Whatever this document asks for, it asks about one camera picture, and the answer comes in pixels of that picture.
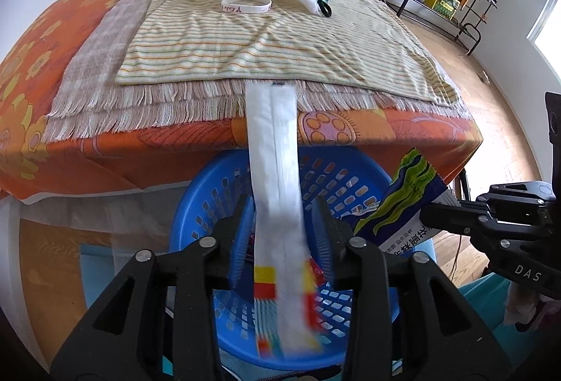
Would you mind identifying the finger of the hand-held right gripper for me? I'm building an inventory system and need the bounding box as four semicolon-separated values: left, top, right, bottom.
456;183;556;215
418;203;487;238

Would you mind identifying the fringed checked blanket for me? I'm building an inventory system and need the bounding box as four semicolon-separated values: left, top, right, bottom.
46;0;474;143

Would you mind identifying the blue green snack wrapper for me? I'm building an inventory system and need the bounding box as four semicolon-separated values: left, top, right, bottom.
353;148;452;254

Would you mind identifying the window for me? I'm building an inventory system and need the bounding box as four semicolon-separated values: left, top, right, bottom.
532;0;561;70

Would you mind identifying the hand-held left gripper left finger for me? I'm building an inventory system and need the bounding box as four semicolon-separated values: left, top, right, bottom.
50;192;257;381

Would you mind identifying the pink white cloth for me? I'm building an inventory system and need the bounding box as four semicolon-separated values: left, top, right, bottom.
503;280;553;333

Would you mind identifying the clear plastic sheet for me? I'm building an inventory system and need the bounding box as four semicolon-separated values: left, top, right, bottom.
0;184;185;298

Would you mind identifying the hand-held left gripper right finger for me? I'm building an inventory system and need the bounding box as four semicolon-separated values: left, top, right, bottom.
313;197;513;381

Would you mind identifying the blue plastic basket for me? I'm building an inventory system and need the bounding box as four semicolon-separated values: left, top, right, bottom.
169;147;410;370

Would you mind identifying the white printed bracelet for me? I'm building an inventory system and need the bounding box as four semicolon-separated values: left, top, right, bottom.
220;0;272;14

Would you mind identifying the white colourful wrapper strip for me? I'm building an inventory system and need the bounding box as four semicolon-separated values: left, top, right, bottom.
245;81;323;358

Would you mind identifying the yellow striped towel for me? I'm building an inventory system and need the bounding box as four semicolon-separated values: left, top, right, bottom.
115;0;461;106

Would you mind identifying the orange floral tablecloth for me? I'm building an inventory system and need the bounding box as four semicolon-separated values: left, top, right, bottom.
0;0;483;206

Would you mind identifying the teal floor mat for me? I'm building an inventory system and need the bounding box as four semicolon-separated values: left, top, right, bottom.
79;245;513;381

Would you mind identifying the yellow crate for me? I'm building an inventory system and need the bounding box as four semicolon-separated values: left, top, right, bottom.
424;0;461;20

